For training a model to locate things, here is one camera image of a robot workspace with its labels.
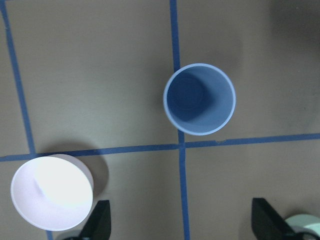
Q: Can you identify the mint green bowl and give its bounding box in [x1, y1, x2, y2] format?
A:
[285, 214, 320, 236]

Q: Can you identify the pink bowl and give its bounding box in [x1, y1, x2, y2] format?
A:
[10, 154, 94, 232]

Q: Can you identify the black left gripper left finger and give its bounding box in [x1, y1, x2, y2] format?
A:
[56, 200, 112, 240]

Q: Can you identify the blue cup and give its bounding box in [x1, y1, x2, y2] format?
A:
[163, 63, 237, 136]

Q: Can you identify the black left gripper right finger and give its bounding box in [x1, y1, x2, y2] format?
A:
[251, 197, 320, 240]

